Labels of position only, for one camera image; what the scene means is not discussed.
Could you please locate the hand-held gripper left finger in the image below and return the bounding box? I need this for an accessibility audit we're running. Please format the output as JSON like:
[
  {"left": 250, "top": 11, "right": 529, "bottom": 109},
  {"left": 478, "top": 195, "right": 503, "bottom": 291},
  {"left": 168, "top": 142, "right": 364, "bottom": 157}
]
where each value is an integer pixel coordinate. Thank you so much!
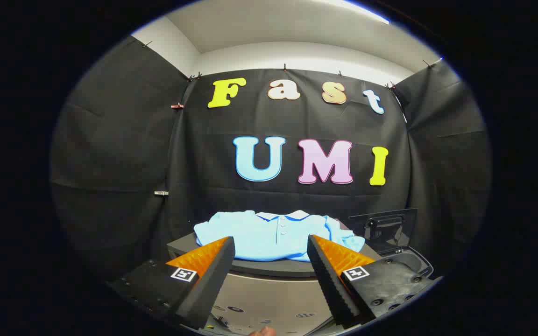
[{"left": 108, "top": 236, "right": 236, "bottom": 330}]

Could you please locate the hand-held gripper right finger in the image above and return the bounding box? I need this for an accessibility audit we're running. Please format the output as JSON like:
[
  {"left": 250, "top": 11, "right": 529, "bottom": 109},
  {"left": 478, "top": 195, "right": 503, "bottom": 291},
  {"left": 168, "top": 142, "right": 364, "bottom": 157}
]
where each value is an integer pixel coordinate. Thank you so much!
[{"left": 307, "top": 234, "right": 440, "bottom": 327}]

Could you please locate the light blue polo shirt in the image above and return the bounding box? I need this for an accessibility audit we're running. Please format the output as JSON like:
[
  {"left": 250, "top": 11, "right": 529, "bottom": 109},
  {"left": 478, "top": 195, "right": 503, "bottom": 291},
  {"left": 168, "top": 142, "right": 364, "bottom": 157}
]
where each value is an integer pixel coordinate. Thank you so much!
[{"left": 193, "top": 210, "right": 366, "bottom": 262}]

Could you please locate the grey cabinet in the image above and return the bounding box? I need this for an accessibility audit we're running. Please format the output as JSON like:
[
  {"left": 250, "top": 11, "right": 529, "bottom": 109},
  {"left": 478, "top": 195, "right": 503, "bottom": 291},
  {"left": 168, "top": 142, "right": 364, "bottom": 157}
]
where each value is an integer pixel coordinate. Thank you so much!
[{"left": 166, "top": 232, "right": 382, "bottom": 336}]

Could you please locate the black backdrop cloth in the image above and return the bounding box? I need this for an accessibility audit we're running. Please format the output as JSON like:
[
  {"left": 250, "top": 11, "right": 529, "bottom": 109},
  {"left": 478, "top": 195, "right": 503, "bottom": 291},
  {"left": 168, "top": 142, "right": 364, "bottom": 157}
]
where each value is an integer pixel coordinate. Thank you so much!
[{"left": 50, "top": 35, "right": 491, "bottom": 280}]

